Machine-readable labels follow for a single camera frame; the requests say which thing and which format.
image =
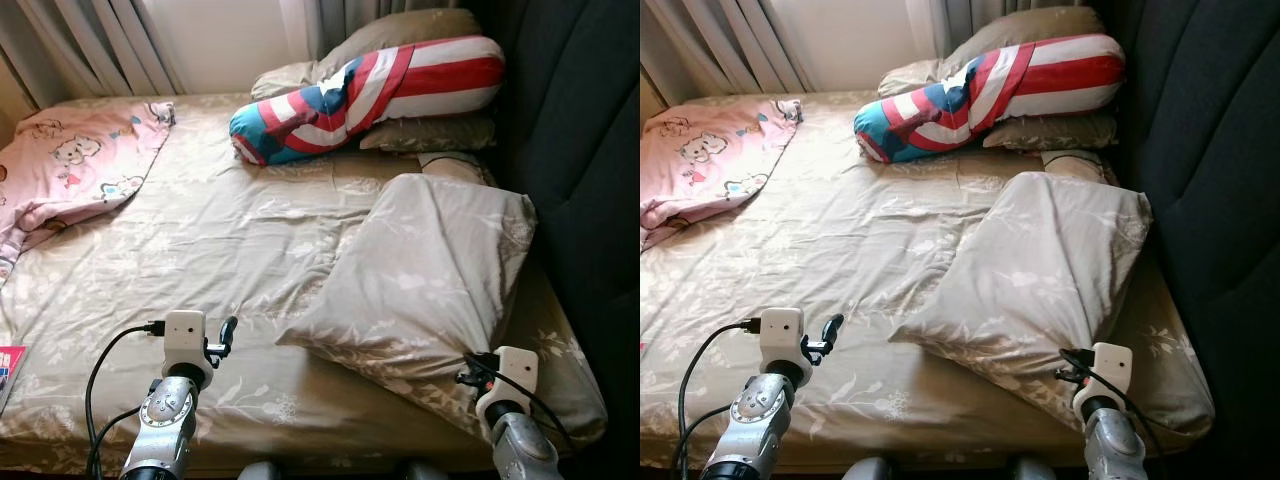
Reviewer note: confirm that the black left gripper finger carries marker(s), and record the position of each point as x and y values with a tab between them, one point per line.
229	330
833	328

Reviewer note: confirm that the colourful comic book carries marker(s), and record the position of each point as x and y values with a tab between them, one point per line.
10	375

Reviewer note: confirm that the pink cartoon print blanket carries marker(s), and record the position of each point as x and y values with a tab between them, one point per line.
700	155
70	160

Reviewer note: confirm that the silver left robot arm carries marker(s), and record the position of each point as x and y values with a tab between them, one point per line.
160	430
745	430

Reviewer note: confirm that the bed with grey floral sheet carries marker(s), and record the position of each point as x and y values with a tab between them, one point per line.
830	250
220	250

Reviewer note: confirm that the silver right robot leg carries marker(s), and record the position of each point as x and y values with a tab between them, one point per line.
1032	470
425	471

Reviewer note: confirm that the silver robot leg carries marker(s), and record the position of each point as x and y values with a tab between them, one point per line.
262	472
1032	470
425	471
866	470

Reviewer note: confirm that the large grey floral pillow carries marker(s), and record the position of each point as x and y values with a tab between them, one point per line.
420	260
1040	255

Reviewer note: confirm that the silver left robot leg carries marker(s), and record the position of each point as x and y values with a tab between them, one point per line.
262	472
866	470

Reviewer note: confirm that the cream bolster pillow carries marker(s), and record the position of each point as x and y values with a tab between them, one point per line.
455	168
1075	166

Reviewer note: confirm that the dark upholstered panel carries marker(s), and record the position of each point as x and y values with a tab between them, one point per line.
580	150
1220	150

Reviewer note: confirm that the red white blue shield bolster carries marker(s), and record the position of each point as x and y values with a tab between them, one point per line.
350	100
970	100

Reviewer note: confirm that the grey window curtain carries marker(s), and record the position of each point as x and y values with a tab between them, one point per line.
950	20
350	20
70	45
700	45

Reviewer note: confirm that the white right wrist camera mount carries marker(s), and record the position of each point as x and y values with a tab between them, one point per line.
512	375
1108	370

